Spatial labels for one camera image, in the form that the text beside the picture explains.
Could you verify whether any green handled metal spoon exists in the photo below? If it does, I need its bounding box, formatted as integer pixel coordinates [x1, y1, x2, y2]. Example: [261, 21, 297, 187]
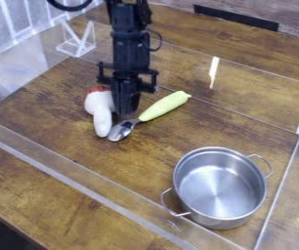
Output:
[106, 91, 192, 142]

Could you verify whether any black strip on wall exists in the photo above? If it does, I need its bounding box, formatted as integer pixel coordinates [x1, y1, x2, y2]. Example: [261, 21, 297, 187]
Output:
[193, 4, 278, 31]

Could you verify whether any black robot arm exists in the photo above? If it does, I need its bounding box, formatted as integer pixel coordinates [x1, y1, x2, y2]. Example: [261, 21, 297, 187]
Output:
[97, 0, 160, 116]

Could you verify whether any white toy mushroom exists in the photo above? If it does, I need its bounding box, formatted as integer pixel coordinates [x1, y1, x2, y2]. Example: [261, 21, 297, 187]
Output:
[85, 85, 114, 138]

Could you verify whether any stainless steel pot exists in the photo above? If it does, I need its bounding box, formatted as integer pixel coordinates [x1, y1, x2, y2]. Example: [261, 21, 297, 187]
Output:
[160, 146, 273, 230]

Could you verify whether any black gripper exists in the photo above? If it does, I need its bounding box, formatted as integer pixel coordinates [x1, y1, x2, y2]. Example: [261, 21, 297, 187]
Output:
[97, 31, 160, 116]

